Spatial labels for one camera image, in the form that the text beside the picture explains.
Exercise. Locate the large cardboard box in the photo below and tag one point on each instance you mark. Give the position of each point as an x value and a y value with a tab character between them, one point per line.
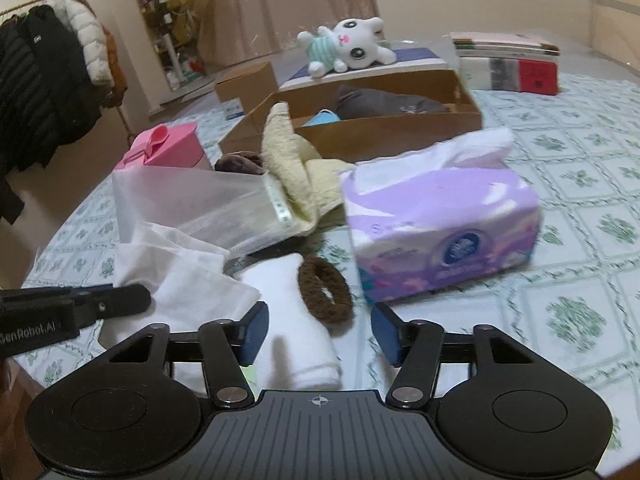
390	132

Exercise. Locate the white puffer jacket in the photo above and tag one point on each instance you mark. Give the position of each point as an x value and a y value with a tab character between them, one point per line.
87	35

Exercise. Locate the dark grey cloth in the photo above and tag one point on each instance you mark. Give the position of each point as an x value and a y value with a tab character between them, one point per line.
380	102

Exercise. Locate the white bunny plush toy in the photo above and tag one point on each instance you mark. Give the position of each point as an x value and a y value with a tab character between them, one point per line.
352	42

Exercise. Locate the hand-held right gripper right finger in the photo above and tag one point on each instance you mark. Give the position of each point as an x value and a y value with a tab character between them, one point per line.
387	334

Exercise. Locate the pink lidded container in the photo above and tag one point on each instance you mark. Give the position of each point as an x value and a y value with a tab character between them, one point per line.
170	147

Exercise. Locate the small closed cardboard box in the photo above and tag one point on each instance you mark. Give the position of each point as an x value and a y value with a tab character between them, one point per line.
245	82

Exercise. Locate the white thin cloth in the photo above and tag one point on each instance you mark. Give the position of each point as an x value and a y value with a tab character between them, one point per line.
175	280

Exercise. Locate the cluttered wooden shelf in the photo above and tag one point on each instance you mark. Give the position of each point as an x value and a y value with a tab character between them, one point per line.
160	10

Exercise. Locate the beige curtain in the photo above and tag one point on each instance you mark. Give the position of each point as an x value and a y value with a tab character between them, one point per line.
300	0

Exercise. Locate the white towel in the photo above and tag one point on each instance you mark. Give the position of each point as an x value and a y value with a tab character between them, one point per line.
300	340

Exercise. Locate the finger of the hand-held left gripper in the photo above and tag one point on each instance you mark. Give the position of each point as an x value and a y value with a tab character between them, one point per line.
125	300

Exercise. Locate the orange jacket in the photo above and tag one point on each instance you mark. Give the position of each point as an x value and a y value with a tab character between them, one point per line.
116	70

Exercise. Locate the brown fuzzy scrunchie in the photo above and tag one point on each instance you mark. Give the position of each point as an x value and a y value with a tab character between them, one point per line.
312	300

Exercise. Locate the dark brown fuzzy item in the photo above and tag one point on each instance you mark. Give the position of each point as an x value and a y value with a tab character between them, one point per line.
235	162

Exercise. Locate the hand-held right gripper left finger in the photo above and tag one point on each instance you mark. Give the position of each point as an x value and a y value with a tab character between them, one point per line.
252	334

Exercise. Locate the black puffer jacket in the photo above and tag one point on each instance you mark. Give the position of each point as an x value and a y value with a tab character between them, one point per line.
45	85

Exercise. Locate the cream fuzzy sock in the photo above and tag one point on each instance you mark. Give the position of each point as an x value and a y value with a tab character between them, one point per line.
290	160

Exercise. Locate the clear plastic bag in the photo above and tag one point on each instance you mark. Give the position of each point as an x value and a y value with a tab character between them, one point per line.
200	200

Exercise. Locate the blue face mask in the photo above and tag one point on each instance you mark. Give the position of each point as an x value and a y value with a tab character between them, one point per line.
322	119

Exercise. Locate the white box with blue top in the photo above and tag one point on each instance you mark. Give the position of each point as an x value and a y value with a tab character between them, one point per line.
415	57

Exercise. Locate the purple tissue pack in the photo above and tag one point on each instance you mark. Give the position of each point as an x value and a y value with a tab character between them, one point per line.
440	220

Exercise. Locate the metal clothes rack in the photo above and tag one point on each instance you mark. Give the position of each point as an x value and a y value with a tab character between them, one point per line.
123	119

